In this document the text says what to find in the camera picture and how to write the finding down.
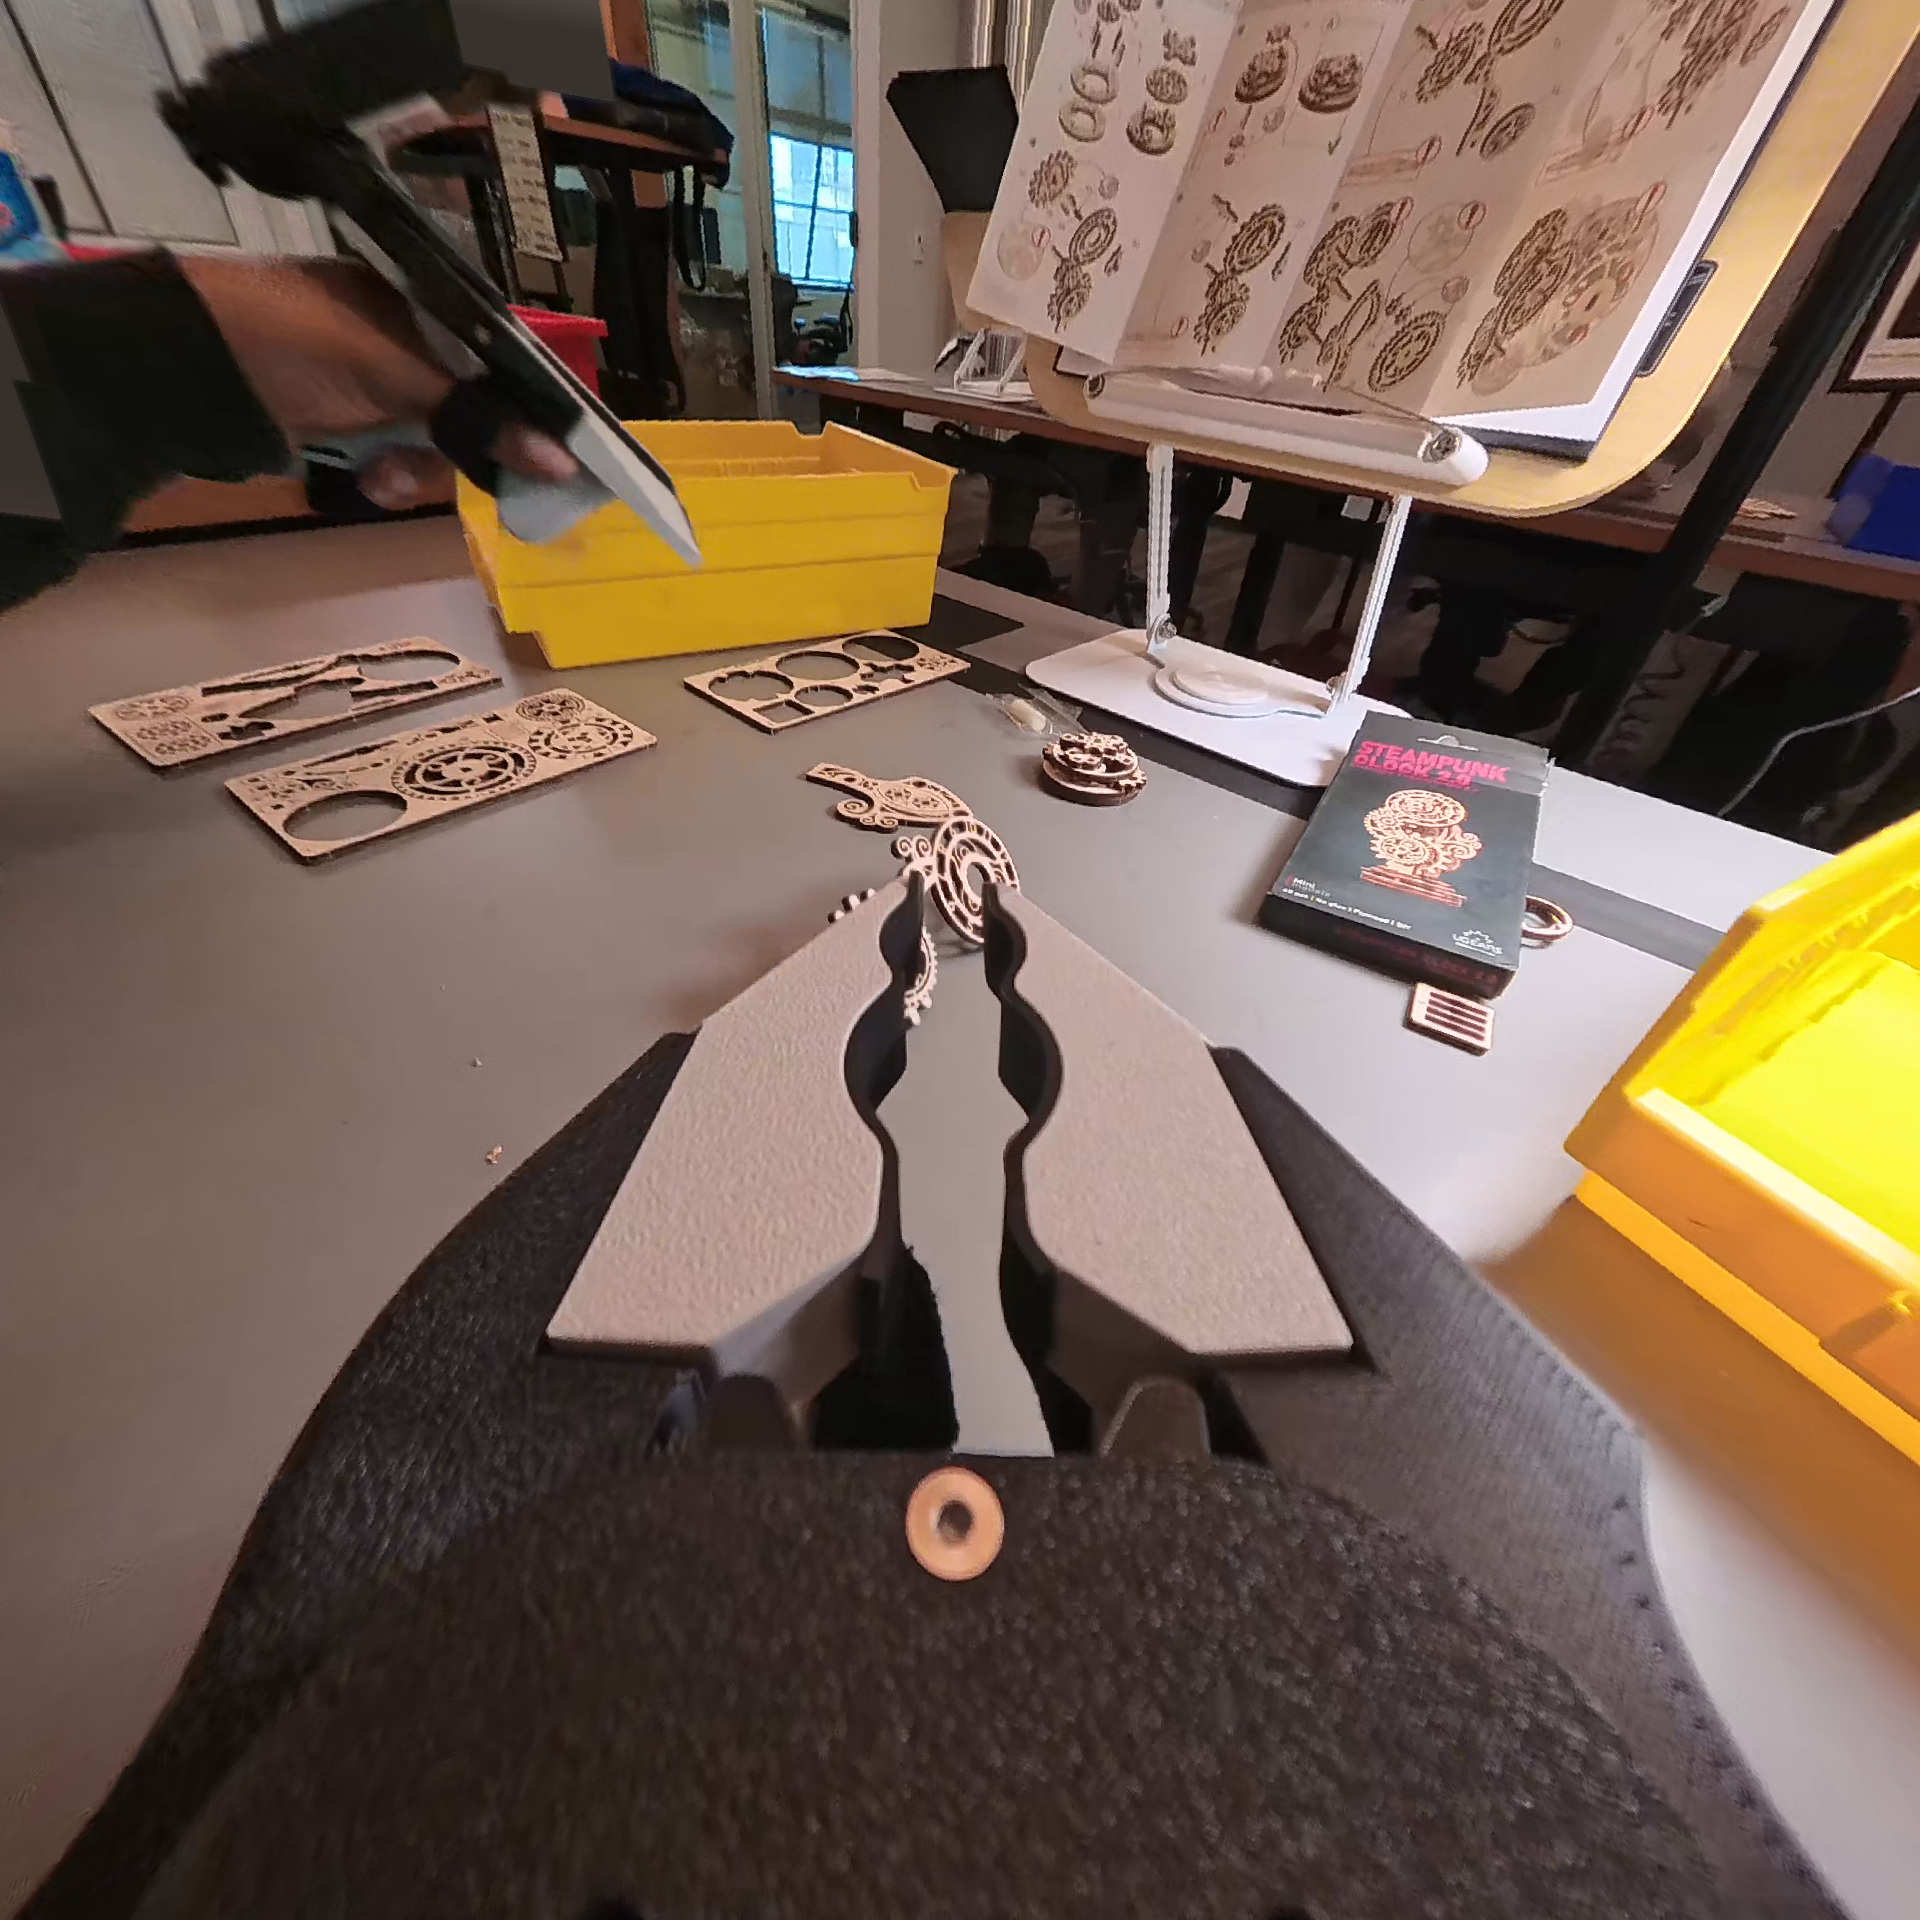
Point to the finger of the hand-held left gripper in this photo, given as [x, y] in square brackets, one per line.
[524, 382]

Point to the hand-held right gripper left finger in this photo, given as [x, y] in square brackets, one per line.
[721, 1184]

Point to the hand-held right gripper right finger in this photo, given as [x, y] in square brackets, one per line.
[1185, 1200]

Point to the wooden puzzle frame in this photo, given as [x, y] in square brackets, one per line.
[713, 687]

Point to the wooden gear and dial assembly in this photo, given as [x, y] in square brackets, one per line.
[948, 862]

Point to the wooden puzzle sheet with gears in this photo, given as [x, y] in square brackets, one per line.
[353, 773]

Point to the grey desk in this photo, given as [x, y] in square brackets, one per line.
[299, 975]

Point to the person's left hand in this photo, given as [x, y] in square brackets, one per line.
[299, 345]

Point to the red plastic bin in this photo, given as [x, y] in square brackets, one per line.
[570, 330]

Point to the slotted yellow plastic bin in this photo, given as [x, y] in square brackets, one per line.
[721, 600]

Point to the wooden puzzle sheet with cutouts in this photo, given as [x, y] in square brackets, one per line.
[451, 668]

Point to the small wooden grille piece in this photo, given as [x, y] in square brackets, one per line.
[1448, 1020]

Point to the black puzzle box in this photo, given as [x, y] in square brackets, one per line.
[1349, 902]

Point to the round wooden gear stack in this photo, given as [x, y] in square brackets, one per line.
[1096, 786]

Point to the ornate wooden leaf piece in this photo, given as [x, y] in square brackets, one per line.
[840, 780]

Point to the instruction booklet on stand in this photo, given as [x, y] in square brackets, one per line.
[1243, 692]

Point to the small clear plastic bag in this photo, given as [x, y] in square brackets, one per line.
[1021, 713]

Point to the plain yellow plastic bin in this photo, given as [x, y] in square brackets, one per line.
[1770, 1080]

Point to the puzzle instruction booklet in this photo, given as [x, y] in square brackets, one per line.
[1349, 181]

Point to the black slanted pole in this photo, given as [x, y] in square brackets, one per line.
[1723, 525]

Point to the blue plastic bin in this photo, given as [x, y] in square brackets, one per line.
[1881, 510]

